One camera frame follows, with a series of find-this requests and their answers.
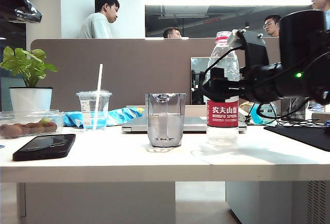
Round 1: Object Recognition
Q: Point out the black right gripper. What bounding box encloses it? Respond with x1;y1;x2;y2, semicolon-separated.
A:
203;63;284;104

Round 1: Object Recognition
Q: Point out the clear red-label mineral water bottle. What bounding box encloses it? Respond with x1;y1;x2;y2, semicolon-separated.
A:
206;30;241;147

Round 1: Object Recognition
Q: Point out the clear pump sanitizer bottle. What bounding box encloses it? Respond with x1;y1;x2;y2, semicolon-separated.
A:
257;101;278;125

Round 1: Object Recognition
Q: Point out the clear faceted glass mug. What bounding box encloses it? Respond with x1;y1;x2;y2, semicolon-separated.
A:
144;93;187;149

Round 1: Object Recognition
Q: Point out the silver framed mirror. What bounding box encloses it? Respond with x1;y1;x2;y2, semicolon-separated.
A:
190;56;215;106

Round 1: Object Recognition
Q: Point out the silver closed laptop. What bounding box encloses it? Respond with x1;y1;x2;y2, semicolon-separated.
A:
122;116;248;134

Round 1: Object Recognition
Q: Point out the seated man with glasses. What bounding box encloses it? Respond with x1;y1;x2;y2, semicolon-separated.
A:
162;27;183;39

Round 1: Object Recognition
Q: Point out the man in olive shirt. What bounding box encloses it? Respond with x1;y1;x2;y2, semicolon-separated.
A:
263;14;282;38

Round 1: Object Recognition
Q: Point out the white ceiling light strip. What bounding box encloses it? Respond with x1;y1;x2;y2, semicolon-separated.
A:
144;0;314;6

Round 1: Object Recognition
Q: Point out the black mesh pen holder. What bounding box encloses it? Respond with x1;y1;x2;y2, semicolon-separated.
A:
280;97;309;122

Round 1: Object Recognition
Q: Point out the brown desk partition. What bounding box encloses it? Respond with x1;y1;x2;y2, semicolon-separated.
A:
30;38;284;111

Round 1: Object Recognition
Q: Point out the black mouse mat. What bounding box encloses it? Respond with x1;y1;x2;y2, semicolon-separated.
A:
263;125;330;152

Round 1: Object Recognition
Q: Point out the blue snack bag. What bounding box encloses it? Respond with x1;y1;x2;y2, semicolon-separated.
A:
63;107;145;129

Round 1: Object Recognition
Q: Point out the beige cardboard box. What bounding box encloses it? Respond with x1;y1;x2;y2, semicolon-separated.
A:
311;112;330;124

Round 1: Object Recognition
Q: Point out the white drinking straw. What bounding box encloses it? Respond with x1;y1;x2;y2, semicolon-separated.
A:
92;63;104;131

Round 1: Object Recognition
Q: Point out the man in blue shirt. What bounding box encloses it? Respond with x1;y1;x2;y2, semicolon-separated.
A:
311;0;330;31

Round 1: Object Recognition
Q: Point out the clear lidded plastic cup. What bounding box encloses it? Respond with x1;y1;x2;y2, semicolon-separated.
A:
76;91;113;131

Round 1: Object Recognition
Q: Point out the man in grey shirt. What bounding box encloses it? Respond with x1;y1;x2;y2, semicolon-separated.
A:
78;0;121;39

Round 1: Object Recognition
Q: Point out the beige desk leg panel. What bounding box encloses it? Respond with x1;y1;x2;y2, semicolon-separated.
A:
16;182;176;224

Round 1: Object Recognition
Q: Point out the brown kiwi fruit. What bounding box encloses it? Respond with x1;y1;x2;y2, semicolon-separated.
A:
0;124;24;139
22;123;46;135
43;122;58;133

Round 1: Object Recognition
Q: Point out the black smartphone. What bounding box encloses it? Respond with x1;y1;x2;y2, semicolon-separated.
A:
12;134;77;162

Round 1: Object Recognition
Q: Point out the white plant pot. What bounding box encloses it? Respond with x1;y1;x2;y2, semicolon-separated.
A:
9;87;54;113

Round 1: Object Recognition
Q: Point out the green leafy plant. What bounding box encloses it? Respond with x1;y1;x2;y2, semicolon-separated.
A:
0;46;58;89

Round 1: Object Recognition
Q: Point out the clear plastic fruit container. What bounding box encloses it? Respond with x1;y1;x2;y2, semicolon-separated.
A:
0;109;67;140

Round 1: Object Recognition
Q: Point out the black robot camera cable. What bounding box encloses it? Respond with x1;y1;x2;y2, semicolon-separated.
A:
202;35;250;98

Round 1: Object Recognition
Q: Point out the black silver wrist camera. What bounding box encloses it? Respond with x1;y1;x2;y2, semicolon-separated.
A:
228;29;270;67

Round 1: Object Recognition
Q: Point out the black table cable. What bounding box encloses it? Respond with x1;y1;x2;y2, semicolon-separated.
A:
244;115;330;128

